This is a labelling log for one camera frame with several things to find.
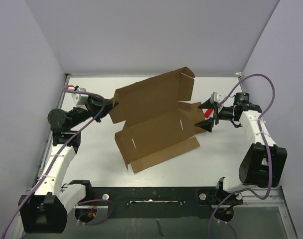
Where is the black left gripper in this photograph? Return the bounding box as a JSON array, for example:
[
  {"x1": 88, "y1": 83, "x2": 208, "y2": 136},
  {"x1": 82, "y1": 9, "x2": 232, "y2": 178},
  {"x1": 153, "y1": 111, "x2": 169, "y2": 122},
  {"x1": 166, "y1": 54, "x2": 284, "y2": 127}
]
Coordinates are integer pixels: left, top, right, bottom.
[{"x1": 68, "y1": 92, "x2": 118, "y2": 129}]

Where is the brown cardboard box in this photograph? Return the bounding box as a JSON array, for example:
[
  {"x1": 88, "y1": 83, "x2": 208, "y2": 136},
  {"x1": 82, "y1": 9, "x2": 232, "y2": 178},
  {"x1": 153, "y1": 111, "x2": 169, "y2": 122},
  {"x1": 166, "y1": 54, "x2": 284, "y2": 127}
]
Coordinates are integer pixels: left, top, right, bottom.
[{"x1": 110, "y1": 67, "x2": 205, "y2": 173}]

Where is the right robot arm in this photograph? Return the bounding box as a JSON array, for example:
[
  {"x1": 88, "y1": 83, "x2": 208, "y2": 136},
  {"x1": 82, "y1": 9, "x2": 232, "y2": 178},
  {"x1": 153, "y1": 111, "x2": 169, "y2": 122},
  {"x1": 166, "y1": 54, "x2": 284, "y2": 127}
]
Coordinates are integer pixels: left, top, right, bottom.
[{"x1": 195, "y1": 92, "x2": 288, "y2": 204}]

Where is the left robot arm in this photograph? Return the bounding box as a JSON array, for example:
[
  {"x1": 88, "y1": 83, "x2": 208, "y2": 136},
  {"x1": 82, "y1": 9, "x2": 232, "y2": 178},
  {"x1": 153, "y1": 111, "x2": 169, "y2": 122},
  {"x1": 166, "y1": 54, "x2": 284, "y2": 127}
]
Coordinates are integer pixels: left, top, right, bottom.
[{"x1": 18, "y1": 96, "x2": 118, "y2": 234}]

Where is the small red block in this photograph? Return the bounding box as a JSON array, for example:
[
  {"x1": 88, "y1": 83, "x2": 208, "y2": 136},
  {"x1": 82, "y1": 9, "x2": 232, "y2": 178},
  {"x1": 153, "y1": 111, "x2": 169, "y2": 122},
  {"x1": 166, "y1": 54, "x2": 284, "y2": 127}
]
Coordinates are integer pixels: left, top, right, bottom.
[{"x1": 204, "y1": 109, "x2": 214, "y2": 118}]

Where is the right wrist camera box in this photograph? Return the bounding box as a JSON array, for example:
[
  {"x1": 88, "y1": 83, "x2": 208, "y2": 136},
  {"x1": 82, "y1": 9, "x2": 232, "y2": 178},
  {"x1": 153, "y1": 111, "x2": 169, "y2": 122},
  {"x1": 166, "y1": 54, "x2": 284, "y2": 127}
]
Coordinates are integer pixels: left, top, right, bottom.
[{"x1": 210, "y1": 92, "x2": 224, "y2": 107}]

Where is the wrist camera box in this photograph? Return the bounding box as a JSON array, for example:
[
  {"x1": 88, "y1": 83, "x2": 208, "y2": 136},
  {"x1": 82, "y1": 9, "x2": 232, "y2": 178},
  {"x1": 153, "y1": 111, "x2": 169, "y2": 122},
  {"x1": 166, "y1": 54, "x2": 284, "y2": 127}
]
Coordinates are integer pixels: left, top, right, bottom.
[
  {"x1": 67, "y1": 85, "x2": 88, "y2": 109},
  {"x1": 210, "y1": 92, "x2": 224, "y2": 107}
]

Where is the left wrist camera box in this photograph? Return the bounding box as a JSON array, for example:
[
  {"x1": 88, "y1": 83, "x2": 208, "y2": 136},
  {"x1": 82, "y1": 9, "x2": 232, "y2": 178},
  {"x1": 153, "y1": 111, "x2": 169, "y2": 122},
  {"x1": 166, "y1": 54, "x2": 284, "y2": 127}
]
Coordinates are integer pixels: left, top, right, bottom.
[{"x1": 67, "y1": 85, "x2": 88, "y2": 109}]

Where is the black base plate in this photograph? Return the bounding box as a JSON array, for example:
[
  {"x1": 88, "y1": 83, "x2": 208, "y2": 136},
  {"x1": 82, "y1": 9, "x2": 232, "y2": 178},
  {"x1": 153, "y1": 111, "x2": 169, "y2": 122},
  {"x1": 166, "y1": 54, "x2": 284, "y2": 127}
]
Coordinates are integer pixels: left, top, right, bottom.
[{"x1": 74, "y1": 185, "x2": 234, "y2": 221}]

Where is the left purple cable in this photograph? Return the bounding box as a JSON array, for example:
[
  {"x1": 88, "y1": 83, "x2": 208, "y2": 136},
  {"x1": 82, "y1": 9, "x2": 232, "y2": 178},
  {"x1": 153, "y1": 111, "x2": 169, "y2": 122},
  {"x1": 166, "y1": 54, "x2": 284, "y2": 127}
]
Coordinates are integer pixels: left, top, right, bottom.
[{"x1": 0, "y1": 87, "x2": 115, "y2": 239}]

